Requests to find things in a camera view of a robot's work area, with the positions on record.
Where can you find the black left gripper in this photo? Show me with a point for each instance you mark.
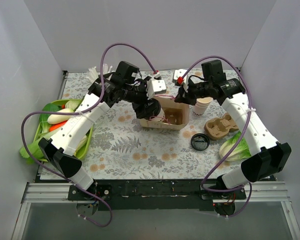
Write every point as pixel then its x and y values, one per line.
pixel 147 110

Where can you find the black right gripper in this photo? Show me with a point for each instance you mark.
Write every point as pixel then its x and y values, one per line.
pixel 184 97

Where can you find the white paper coffee cup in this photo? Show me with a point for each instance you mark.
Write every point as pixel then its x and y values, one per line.
pixel 158 118

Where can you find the kraft paper cakes bag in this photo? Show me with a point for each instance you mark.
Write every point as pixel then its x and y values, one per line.
pixel 168 101

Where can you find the stack of white paper cups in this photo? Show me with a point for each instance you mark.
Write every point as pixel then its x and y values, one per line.
pixel 201 105

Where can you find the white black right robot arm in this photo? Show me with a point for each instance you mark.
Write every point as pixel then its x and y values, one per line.
pixel 268 155

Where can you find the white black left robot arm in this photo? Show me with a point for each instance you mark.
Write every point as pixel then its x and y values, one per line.
pixel 105 91

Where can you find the brown cardboard cup carrier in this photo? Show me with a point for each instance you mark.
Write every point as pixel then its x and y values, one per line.
pixel 219 127

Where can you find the floral patterned table mat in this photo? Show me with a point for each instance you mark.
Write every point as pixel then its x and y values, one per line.
pixel 120 148

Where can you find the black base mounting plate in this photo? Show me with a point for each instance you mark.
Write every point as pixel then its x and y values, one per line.
pixel 163 194

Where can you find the white radish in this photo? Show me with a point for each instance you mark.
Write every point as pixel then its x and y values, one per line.
pixel 56 118

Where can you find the orange carrot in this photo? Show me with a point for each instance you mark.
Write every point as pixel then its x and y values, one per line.
pixel 56 126

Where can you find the green plastic tray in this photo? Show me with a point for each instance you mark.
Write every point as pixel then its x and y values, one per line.
pixel 83 146

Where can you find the green bok choy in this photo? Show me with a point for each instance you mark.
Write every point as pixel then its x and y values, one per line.
pixel 43 118

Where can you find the long green napa cabbage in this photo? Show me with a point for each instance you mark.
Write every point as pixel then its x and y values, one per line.
pixel 34 149

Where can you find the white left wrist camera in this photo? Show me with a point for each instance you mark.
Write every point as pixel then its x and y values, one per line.
pixel 155 86

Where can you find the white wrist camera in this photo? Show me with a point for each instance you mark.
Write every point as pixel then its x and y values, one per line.
pixel 181 79
pixel 155 86

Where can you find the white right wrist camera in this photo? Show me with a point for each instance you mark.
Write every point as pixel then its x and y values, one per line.
pixel 181 79

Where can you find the aluminium frame rail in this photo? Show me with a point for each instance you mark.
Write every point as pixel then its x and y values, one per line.
pixel 262 191

